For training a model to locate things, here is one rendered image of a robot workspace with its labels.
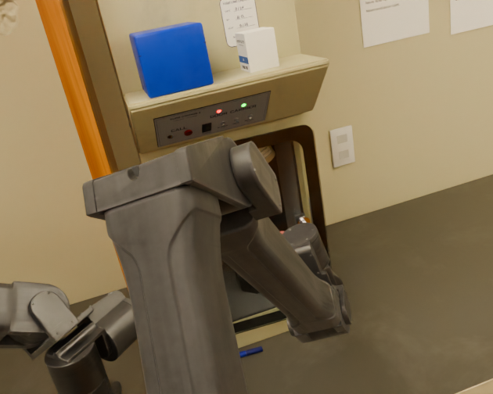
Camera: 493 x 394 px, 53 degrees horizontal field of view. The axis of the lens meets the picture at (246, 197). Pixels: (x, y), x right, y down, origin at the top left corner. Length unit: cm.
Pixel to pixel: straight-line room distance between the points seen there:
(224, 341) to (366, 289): 93
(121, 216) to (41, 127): 101
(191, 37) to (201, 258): 50
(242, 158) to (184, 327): 14
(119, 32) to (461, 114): 115
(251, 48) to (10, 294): 49
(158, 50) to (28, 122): 63
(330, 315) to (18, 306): 37
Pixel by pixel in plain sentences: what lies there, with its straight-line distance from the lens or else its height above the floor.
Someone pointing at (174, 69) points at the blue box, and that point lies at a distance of 76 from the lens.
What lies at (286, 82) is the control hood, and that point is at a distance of 81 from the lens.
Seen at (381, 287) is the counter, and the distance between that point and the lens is 123.
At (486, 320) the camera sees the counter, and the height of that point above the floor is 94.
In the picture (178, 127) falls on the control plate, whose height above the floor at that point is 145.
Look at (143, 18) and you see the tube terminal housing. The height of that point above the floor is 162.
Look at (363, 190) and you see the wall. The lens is 158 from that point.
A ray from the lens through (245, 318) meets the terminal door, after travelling 105.
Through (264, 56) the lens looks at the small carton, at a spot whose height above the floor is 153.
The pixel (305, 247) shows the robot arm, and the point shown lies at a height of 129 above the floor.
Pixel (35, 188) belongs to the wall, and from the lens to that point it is 136.
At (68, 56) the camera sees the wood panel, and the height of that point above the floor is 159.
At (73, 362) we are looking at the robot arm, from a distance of 62.
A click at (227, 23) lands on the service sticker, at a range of 88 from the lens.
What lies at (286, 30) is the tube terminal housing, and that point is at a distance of 91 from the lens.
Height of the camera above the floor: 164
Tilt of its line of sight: 23 degrees down
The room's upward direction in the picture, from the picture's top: 11 degrees counter-clockwise
